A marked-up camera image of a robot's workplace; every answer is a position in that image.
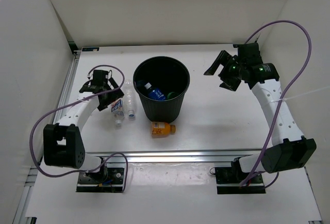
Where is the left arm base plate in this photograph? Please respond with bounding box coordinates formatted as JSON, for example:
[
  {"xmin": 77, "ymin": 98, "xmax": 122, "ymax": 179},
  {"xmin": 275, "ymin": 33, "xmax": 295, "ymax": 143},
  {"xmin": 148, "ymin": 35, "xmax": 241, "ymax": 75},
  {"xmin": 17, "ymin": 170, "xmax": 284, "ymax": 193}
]
[{"xmin": 76, "ymin": 164, "xmax": 126, "ymax": 193}]

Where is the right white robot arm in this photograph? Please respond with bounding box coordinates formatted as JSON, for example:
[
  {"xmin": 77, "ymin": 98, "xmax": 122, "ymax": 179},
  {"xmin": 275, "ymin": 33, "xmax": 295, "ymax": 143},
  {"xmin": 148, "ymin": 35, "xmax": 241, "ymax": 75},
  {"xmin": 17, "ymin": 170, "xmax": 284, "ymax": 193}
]
[{"xmin": 204, "ymin": 42, "xmax": 317, "ymax": 183}]

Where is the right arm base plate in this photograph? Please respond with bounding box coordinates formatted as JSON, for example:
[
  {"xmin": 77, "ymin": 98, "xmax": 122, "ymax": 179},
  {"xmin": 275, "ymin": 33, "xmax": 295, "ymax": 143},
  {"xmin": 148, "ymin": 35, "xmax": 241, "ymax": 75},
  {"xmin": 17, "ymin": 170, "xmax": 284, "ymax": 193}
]
[{"xmin": 209, "ymin": 167, "xmax": 266, "ymax": 195}]

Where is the clear empty water bottle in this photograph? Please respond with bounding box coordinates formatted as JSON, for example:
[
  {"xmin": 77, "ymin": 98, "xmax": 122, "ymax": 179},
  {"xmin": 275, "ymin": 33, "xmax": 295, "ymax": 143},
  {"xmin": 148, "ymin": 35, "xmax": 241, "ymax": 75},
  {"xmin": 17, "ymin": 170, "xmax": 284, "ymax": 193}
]
[{"xmin": 123, "ymin": 80, "xmax": 137, "ymax": 119}]

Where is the aluminium front rail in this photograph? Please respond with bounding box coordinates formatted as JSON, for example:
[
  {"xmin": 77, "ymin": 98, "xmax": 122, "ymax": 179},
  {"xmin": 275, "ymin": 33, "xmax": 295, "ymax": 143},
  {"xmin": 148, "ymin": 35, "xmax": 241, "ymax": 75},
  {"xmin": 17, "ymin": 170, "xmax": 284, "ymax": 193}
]
[{"xmin": 85, "ymin": 149, "xmax": 275, "ymax": 163}]

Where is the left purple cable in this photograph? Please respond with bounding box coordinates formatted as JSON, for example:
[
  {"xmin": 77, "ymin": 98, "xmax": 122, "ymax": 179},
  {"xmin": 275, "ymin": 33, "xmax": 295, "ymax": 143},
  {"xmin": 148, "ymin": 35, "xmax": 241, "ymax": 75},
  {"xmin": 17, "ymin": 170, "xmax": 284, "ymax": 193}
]
[{"xmin": 30, "ymin": 65, "xmax": 128, "ymax": 194}]

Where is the left blue corner label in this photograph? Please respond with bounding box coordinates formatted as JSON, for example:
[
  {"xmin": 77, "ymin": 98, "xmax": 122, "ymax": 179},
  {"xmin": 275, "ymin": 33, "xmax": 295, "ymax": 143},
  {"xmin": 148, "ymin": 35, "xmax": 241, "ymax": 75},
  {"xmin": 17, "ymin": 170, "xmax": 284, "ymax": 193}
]
[{"xmin": 81, "ymin": 47, "xmax": 100, "ymax": 52}]

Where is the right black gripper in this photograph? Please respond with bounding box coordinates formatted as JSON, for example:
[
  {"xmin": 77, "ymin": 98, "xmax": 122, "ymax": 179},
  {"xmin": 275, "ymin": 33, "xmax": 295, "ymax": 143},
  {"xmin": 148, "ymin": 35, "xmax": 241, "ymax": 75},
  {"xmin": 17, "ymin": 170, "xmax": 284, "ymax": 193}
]
[{"xmin": 204, "ymin": 51, "xmax": 245, "ymax": 91}]

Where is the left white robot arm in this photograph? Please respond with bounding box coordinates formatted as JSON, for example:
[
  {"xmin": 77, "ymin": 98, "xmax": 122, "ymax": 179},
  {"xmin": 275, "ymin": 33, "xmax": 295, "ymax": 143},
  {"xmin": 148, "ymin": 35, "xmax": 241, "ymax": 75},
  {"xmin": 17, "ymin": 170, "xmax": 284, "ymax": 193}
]
[{"xmin": 43, "ymin": 70, "xmax": 124, "ymax": 183}]

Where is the orange juice bottle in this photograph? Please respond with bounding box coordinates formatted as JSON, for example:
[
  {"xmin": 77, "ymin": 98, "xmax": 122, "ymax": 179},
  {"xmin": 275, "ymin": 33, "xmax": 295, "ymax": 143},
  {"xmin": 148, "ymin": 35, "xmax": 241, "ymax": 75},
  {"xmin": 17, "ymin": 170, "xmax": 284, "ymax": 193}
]
[{"xmin": 151, "ymin": 122, "xmax": 176, "ymax": 138}]

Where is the purple cable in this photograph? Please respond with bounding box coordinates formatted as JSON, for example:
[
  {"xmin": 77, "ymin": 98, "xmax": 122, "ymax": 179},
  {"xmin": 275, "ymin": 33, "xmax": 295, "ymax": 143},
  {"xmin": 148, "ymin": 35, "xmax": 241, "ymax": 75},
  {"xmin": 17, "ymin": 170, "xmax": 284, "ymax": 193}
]
[
  {"xmin": 239, "ymin": 20, "xmax": 312, "ymax": 190},
  {"xmin": 30, "ymin": 65, "xmax": 128, "ymax": 194}
]

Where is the green soda bottle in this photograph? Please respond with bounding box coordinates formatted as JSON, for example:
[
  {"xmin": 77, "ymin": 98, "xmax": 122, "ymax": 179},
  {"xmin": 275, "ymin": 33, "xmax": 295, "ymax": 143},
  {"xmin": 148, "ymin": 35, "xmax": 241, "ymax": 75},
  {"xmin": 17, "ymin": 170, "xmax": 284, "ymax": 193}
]
[{"xmin": 167, "ymin": 92, "xmax": 178, "ymax": 100}]

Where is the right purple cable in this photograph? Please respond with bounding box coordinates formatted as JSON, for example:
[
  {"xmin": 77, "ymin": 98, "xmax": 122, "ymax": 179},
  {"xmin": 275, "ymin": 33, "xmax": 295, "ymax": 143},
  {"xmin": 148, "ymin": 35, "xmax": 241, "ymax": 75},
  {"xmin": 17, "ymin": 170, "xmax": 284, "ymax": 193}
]
[{"xmin": 239, "ymin": 20, "xmax": 312, "ymax": 190}]

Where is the clear bottle blue label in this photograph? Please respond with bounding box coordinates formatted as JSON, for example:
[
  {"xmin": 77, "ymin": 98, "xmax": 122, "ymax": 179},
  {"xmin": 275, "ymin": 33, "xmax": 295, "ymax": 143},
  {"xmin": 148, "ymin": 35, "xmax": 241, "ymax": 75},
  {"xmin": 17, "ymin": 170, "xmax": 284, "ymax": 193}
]
[{"xmin": 144, "ymin": 83, "xmax": 167, "ymax": 101}]

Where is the black plastic waste bin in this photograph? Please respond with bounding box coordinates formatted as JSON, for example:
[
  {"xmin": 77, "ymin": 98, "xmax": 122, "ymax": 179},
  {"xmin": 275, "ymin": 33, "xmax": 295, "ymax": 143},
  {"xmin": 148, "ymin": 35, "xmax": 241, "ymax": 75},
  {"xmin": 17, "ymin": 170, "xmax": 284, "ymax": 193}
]
[{"xmin": 133, "ymin": 56, "xmax": 190, "ymax": 123}]

